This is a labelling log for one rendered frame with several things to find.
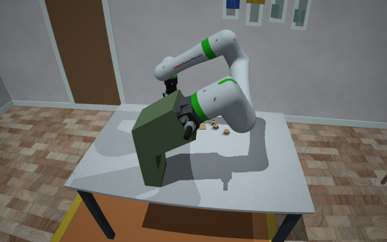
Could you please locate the tan flat mat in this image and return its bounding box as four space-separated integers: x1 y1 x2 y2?
198 121 206 130

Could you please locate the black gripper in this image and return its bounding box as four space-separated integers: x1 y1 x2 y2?
162 85 177 97

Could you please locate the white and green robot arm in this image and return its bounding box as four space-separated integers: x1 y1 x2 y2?
154 30 256 140

